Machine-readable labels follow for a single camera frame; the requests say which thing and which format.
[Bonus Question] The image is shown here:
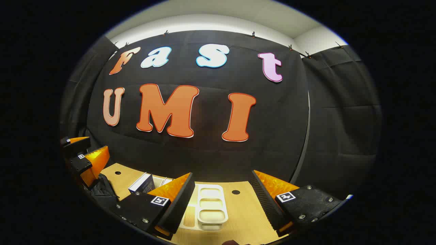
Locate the blue book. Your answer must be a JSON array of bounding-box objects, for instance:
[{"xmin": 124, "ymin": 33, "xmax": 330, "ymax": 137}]
[{"xmin": 128, "ymin": 172, "xmax": 156, "ymax": 195}]

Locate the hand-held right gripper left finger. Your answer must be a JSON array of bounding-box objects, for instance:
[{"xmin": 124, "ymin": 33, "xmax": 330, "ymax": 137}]
[{"xmin": 115, "ymin": 172, "xmax": 196, "ymax": 239}]

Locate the white bookshelf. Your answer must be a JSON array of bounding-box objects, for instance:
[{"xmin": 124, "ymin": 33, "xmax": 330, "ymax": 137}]
[{"xmin": 150, "ymin": 175, "xmax": 229, "ymax": 232}]

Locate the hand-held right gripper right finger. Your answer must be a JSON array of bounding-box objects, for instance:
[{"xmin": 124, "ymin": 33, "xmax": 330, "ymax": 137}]
[{"xmin": 251, "ymin": 169, "xmax": 343, "ymax": 238}]

